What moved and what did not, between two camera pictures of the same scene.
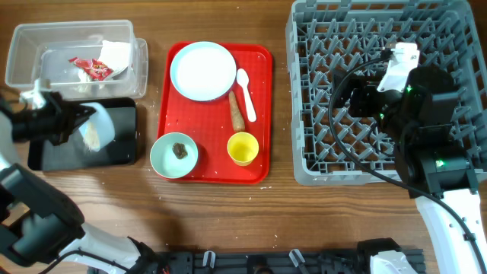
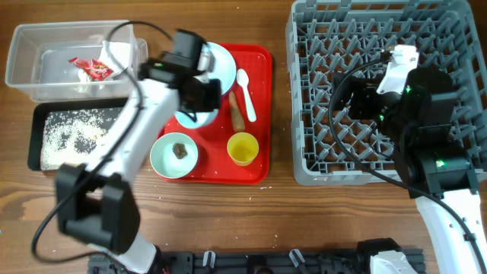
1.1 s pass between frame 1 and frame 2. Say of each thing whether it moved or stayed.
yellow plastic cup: stayed
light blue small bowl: moved
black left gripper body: moved
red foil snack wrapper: stayed
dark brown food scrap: stayed
